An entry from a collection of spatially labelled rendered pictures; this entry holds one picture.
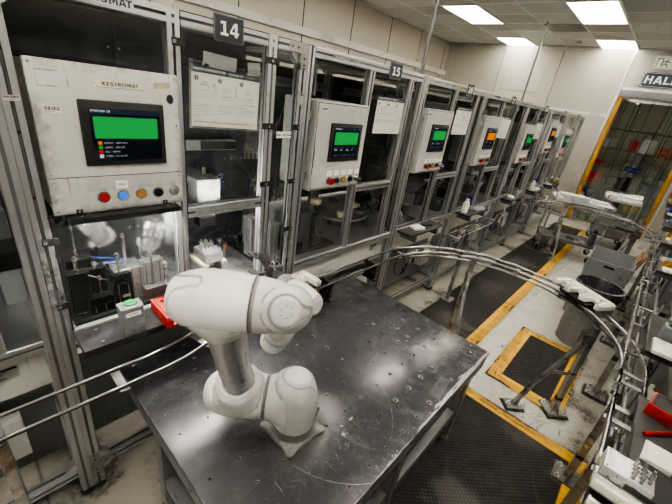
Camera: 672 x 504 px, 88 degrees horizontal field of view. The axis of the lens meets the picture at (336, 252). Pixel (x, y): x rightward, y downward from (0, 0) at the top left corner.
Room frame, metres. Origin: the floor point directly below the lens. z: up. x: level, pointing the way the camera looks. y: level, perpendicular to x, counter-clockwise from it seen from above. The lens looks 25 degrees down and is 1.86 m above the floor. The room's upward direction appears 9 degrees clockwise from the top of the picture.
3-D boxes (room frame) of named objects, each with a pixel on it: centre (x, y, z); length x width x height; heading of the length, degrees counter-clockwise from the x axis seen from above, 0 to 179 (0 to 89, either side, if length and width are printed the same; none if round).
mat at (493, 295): (4.78, -2.84, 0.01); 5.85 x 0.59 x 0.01; 140
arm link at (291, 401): (0.92, 0.07, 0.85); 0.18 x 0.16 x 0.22; 93
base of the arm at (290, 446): (0.93, 0.05, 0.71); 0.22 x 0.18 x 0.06; 140
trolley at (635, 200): (6.09, -4.73, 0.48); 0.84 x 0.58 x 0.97; 148
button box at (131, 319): (1.07, 0.75, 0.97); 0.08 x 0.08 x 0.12; 50
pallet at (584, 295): (2.12, -1.68, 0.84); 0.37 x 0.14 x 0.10; 18
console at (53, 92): (1.24, 0.87, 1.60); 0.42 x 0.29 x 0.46; 140
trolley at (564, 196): (5.38, -3.60, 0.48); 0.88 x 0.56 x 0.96; 68
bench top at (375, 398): (1.33, -0.03, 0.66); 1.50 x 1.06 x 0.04; 140
